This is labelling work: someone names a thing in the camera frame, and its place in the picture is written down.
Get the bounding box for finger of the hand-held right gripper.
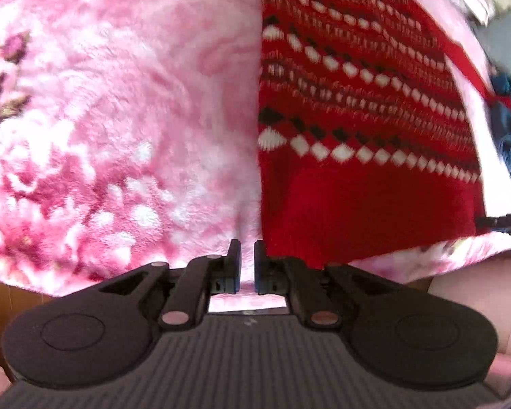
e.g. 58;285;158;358
475;213;511;236

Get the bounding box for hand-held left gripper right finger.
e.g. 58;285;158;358
254;239;394;329

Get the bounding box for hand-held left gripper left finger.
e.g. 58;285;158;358
98;239;242;331

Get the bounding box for red patterned knit sweater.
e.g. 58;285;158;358
0;0;509;270

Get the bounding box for pink floral blanket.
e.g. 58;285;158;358
0;0;511;299

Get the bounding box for grey cushion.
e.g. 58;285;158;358
473;6;511;73

